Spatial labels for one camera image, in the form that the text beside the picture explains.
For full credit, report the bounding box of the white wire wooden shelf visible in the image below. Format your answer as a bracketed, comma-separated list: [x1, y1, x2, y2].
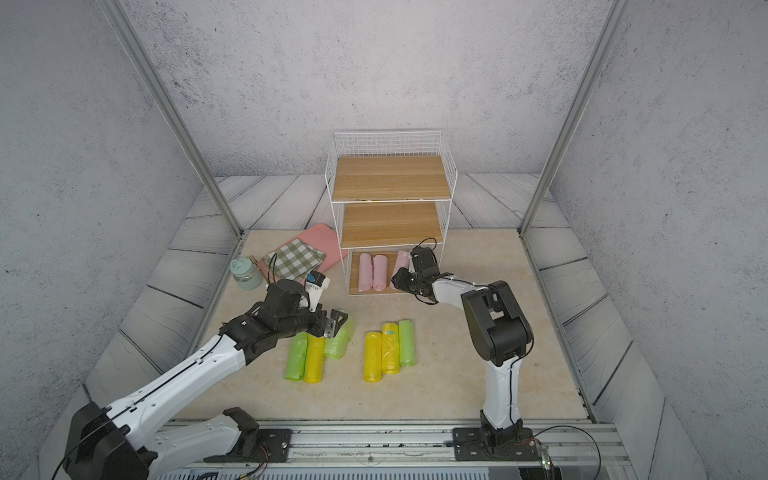
[325, 129, 458, 295]

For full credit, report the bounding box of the gold fork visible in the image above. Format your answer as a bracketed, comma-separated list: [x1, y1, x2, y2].
[247, 255, 275, 284]

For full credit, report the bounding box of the yellow bag roll left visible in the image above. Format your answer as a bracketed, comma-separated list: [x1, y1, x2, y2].
[303, 335, 326, 384]

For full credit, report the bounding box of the green checkered cloth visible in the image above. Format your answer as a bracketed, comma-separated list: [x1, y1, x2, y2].
[263, 239, 326, 282]

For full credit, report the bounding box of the yellow bag roll labelled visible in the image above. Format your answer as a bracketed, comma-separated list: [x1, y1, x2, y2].
[381, 323, 400, 375]

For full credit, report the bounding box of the yellow bag roll middle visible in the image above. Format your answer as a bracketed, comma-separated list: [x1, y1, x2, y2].
[363, 332, 383, 383]

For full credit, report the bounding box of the frame post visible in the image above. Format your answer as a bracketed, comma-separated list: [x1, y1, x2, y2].
[97, 0, 244, 239]
[518, 0, 632, 239]

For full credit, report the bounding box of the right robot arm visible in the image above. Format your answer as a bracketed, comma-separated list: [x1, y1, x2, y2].
[392, 245, 537, 461]

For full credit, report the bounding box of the right frame post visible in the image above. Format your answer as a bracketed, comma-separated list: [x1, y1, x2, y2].
[518, 0, 632, 239]

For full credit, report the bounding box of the green bag roll right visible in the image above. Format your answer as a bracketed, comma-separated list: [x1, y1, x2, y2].
[398, 319, 416, 367]

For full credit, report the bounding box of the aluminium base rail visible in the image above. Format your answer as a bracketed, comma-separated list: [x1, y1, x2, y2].
[105, 419, 637, 480]

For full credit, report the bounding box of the pink bag roll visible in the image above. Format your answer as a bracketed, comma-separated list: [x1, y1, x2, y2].
[392, 250, 410, 276]
[357, 252, 373, 293]
[372, 255, 389, 292]

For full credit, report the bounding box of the mint green jar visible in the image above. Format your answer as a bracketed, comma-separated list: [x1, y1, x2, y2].
[229, 257, 263, 291]

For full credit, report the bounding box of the bright green bag roll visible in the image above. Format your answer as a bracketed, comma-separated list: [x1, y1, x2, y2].
[284, 332, 309, 381]

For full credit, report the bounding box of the left frame post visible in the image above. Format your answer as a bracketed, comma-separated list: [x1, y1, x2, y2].
[97, 0, 244, 239]

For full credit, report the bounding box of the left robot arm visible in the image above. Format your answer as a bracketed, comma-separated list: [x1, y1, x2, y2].
[55, 271, 348, 479]

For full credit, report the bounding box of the light green bag roll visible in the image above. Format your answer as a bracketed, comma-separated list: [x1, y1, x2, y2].
[324, 315, 357, 360]

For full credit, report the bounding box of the pink cutting board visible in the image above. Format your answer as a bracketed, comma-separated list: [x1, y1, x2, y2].
[260, 224, 348, 273]

